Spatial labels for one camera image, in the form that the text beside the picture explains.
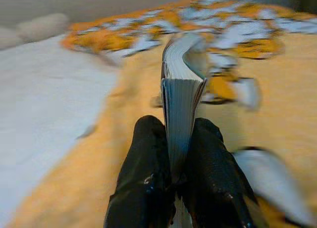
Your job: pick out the dark bedside furniture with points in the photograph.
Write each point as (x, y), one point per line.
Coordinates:
(304, 0)

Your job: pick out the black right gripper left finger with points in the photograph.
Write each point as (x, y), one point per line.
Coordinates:
(141, 176)

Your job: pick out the white quilted bed mattress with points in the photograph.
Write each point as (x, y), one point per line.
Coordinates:
(37, 102)

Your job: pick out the cream long bolster pillow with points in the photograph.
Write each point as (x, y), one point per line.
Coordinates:
(42, 26)

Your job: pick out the yellow cartoon egg blanket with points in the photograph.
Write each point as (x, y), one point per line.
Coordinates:
(284, 114)

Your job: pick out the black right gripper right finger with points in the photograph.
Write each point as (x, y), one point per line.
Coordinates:
(213, 176)

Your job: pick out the dark cover paperback book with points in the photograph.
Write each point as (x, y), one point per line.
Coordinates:
(180, 114)

